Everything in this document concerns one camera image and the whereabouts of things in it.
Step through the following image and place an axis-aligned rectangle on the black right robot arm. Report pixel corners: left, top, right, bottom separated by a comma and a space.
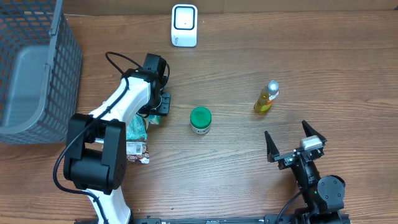
264, 120, 351, 224

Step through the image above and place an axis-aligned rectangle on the green lid white jar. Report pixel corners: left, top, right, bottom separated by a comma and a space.
190, 107, 212, 134

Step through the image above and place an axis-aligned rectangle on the white barcode scanner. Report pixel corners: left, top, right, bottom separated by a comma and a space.
170, 4, 198, 47

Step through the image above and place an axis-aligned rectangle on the teal white tissue pack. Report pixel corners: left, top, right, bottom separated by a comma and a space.
148, 115, 161, 125

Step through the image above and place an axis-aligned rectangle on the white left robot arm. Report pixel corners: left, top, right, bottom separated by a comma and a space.
53, 65, 170, 223

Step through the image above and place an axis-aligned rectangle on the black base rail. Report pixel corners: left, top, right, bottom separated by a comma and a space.
74, 215, 351, 224

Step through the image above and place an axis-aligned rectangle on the brown teal snack bag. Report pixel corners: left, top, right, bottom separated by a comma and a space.
126, 115, 149, 164

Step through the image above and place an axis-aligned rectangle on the yellow liquid bottle silver cap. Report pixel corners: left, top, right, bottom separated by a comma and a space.
254, 80, 279, 114

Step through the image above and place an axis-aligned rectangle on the dark grey mesh basket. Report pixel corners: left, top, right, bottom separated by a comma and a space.
1, 0, 83, 144

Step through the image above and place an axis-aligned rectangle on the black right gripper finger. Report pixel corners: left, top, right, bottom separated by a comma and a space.
264, 131, 280, 162
302, 120, 326, 144

